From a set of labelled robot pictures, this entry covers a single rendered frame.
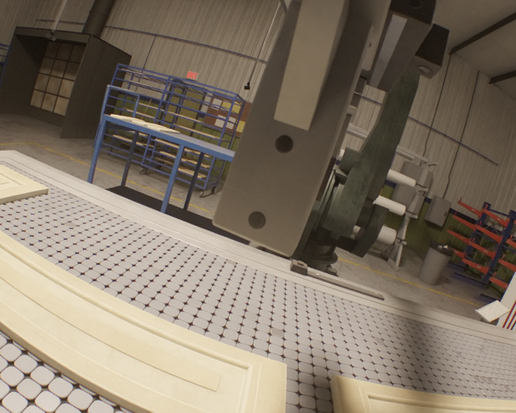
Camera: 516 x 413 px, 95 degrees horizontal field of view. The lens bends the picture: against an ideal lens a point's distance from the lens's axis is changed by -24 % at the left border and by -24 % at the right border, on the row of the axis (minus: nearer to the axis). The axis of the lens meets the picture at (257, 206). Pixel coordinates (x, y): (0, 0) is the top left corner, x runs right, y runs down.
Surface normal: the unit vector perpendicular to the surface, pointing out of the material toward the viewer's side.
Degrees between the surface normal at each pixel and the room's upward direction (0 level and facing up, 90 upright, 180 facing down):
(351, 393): 0
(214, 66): 90
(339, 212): 95
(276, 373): 0
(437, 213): 90
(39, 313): 11
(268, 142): 90
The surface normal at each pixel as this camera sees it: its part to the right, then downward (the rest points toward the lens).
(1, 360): 0.33, -0.92
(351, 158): -0.39, 0.60
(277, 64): -0.25, 0.11
